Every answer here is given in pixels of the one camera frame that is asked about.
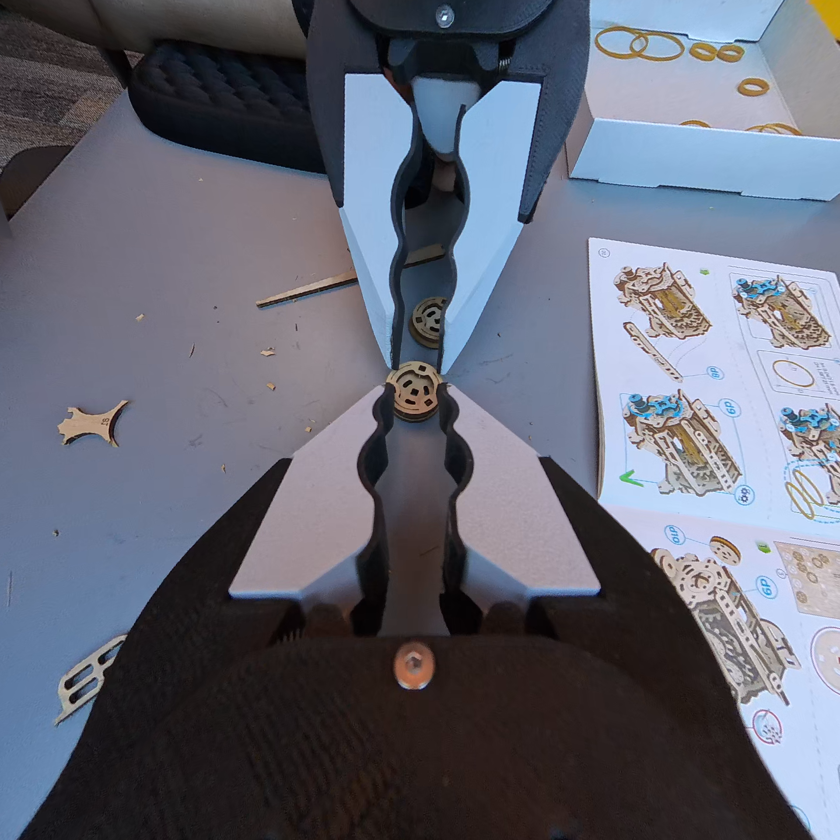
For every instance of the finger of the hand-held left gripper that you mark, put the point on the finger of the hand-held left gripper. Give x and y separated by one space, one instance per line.
499 170
367 170

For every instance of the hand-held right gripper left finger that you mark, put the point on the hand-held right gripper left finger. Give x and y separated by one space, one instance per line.
315 518

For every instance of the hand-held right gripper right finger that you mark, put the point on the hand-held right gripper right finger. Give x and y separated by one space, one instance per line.
525 525

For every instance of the thin wooden stick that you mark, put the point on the thin wooden stick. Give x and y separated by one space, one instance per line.
302 292

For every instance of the wooden wheel disc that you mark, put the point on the wooden wheel disc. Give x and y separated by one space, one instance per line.
428 323
413 392

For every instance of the grey desk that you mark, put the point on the grey desk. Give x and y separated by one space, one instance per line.
164 262

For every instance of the person's left hand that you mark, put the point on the person's left hand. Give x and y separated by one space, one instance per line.
446 172

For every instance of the white cardboard box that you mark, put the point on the white cardboard box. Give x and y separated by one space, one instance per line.
689 157

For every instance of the black wrist rest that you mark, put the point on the black wrist rest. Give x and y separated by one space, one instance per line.
223 105

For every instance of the scattered wood chips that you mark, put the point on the scattered wood chips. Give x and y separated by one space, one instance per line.
267 352

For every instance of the group of yellow rubber bands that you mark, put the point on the group of yellow rubber bands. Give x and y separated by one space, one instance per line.
741 87

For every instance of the illustrated instruction booklet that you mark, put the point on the illustrated instruction booklet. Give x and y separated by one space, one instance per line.
689 446

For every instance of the star-shaped wooden offcut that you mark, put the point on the star-shaped wooden offcut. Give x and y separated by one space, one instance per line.
92 425

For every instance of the slotted wooden offcut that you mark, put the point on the slotted wooden offcut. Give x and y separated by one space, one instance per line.
88 679

